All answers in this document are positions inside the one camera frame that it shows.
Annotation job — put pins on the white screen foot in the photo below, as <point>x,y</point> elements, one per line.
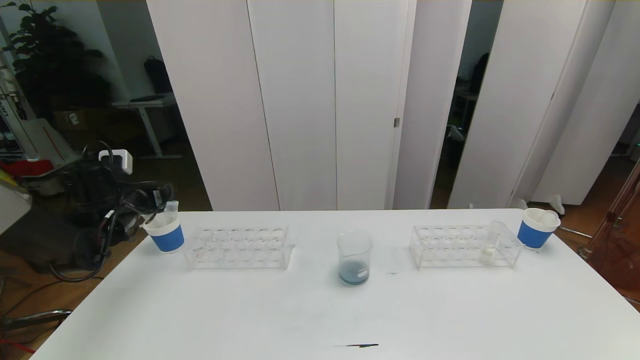
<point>556,204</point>
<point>522,204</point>

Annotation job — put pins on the chrome floor bar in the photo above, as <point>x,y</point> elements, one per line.
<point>575,231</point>

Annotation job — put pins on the white standing desk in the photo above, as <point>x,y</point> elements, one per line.
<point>145,105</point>

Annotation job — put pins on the grey metal stand leg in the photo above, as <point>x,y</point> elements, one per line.
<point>45,316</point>

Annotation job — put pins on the black office chair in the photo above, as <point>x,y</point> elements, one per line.
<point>481,75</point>

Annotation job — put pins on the black backpack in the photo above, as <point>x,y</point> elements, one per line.
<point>157,75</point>

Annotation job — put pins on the dark green potted plant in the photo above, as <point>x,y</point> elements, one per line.
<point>50,60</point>

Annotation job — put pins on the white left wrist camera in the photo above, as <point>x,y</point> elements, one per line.
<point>117,161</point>

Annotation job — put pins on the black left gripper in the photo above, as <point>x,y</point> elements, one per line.
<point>159,197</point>

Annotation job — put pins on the clear plastic test tube rack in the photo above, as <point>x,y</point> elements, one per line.
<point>460,250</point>
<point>240,250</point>

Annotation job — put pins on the red plastic item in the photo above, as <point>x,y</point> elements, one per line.
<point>25,167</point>

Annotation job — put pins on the white folding partition screen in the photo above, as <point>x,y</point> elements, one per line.
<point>525,100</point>
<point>300,100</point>

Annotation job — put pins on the yellow black tool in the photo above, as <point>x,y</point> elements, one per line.
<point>6,176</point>

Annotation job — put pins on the red pigment test tube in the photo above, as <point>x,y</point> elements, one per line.
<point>172,210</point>
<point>547,217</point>

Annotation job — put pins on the white mobile machine base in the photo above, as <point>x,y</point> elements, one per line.
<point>45,140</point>

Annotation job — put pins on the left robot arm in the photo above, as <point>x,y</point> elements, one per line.
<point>90,192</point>

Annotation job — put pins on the white blue paper cup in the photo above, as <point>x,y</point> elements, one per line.
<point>532,235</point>
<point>167,241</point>

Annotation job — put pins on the clear plastic beaker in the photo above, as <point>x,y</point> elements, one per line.
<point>355,275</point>

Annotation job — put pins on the white pigment test tube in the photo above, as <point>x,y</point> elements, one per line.
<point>487,252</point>

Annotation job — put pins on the brown cardboard box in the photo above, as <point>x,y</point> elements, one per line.
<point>87,125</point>

